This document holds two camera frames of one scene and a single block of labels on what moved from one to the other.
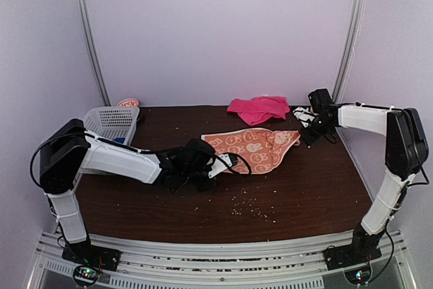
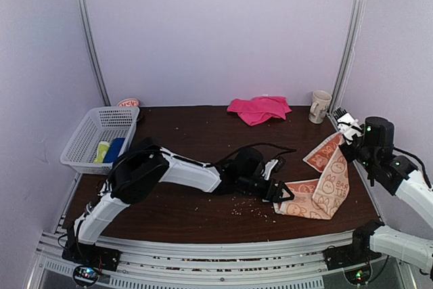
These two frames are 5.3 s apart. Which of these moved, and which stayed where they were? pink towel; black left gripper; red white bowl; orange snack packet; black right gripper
Moved: black left gripper; black right gripper; orange snack packet
Stayed: red white bowl; pink towel
